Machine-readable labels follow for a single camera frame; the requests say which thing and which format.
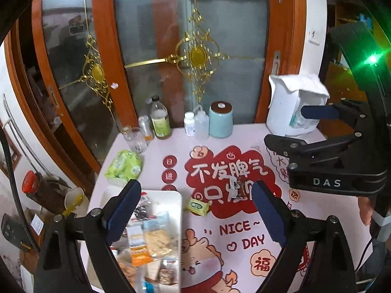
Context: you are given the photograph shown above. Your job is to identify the wafer biscuit pack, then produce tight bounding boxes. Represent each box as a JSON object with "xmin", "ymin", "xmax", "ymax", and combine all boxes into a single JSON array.
[{"xmin": 144, "ymin": 230, "xmax": 172, "ymax": 258}]

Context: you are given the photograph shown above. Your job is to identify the white orange snack stick pack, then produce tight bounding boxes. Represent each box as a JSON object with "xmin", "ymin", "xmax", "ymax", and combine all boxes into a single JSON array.
[{"xmin": 126, "ymin": 225, "xmax": 152, "ymax": 267}]

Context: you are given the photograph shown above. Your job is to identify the small green yellow packet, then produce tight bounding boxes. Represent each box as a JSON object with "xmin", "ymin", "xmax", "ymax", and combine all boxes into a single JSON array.
[{"xmin": 185, "ymin": 198, "xmax": 209, "ymax": 217}]

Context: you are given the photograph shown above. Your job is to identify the nut ball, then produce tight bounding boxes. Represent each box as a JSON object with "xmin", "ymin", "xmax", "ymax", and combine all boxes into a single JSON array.
[{"xmin": 157, "ymin": 258, "xmax": 178, "ymax": 286}]

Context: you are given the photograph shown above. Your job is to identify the red dark snack packet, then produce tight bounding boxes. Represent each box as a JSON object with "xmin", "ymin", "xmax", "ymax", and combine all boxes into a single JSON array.
[{"xmin": 133, "ymin": 192, "xmax": 152, "ymax": 221}]

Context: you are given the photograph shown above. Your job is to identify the small dark candy packet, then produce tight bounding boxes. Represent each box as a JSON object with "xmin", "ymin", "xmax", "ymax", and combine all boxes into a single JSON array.
[{"xmin": 230, "ymin": 178, "xmax": 247, "ymax": 201}]

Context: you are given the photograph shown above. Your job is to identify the brown cracker pack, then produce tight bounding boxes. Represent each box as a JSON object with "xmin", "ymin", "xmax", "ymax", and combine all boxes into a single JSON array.
[{"xmin": 117, "ymin": 259, "xmax": 137, "ymax": 287}]

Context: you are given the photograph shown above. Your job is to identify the person right hand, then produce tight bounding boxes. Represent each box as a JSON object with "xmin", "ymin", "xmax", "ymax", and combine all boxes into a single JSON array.
[{"xmin": 358, "ymin": 197, "xmax": 374, "ymax": 226}]

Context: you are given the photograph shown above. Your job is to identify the white desktop organizer box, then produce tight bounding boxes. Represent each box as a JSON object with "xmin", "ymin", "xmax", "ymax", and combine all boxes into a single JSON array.
[{"xmin": 266, "ymin": 74, "xmax": 329, "ymax": 137}]

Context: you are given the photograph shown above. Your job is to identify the green tissue pack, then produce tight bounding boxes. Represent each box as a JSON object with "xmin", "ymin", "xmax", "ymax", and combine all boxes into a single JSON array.
[{"xmin": 105, "ymin": 149, "xmax": 143, "ymax": 181}]

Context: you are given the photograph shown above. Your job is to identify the white plastic storage bin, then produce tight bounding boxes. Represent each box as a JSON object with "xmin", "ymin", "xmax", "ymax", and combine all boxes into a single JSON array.
[{"xmin": 111, "ymin": 190, "xmax": 182, "ymax": 292}]

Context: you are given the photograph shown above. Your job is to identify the white bucket yellow contents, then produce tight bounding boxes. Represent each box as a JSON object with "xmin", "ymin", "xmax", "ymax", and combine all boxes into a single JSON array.
[{"xmin": 63, "ymin": 187, "xmax": 88, "ymax": 217}]

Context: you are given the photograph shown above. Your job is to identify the pink printed tablecloth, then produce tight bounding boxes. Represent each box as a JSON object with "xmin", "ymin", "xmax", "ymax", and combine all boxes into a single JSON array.
[{"xmin": 82, "ymin": 123, "xmax": 374, "ymax": 293}]

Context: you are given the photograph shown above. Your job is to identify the clear drinking glass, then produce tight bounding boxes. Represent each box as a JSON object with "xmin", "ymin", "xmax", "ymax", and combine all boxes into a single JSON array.
[{"xmin": 121, "ymin": 126, "xmax": 148, "ymax": 154}]

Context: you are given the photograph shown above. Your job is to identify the red lid dark jar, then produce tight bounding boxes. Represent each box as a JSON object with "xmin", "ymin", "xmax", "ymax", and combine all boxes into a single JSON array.
[{"xmin": 21, "ymin": 171, "xmax": 65, "ymax": 214}]

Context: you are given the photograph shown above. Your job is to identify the light blue canister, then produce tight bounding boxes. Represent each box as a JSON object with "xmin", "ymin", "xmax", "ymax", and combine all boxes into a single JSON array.
[{"xmin": 209, "ymin": 101, "xmax": 233, "ymax": 139}]

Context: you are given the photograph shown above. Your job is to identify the small spice jar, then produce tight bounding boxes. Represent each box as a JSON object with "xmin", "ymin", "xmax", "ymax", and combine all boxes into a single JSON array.
[{"xmin": 138, "ymin": 115, "xmax": 154, "ymax": 142}]

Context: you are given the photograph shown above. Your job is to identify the glass bottle green label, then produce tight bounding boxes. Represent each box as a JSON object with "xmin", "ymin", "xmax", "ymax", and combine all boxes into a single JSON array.
[{"xmin": 150, "ymin": 95, "xmax": 172, "ymax": 140}]

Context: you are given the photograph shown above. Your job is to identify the translucent squeeze bottle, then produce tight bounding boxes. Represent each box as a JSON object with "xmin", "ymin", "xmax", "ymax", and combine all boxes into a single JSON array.
[{"xmin": 194, "ymin": 105, "xmax": 209, "ymax": 141}]

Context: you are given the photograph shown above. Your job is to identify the white pill bottle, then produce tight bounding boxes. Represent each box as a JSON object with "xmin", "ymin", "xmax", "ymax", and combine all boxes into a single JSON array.
[{"xmin": 184, "ymin": 111, "xmax": 196, "ymax": 137}]

